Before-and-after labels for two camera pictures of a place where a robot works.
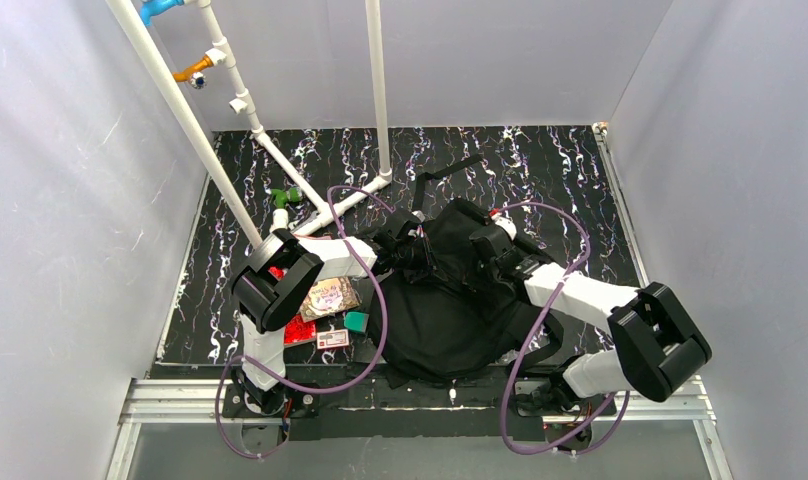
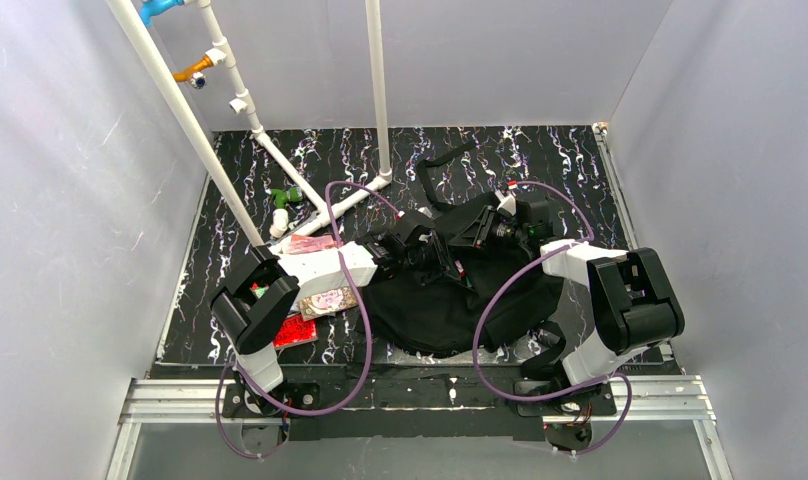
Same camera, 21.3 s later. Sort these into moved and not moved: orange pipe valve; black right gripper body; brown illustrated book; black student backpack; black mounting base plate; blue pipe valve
Moved: black right gripper body; black student backpack
Not moved: blue pipe valve; brown illustrated book; black mounting base plate; orange pipe valve
